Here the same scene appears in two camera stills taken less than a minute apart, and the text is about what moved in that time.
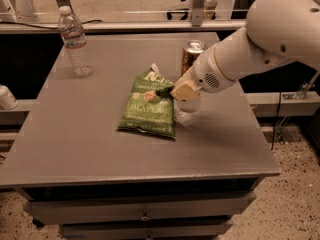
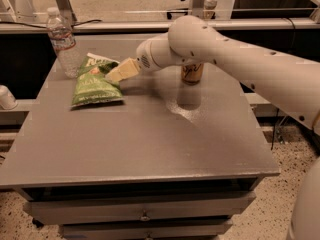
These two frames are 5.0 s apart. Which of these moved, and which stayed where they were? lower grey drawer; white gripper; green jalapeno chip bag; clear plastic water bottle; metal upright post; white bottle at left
Moved: green jalapeno chip bag; white gripper; clear plastic water bottle
Stayed: metal upright post; lower grey drawer; white bottle at left
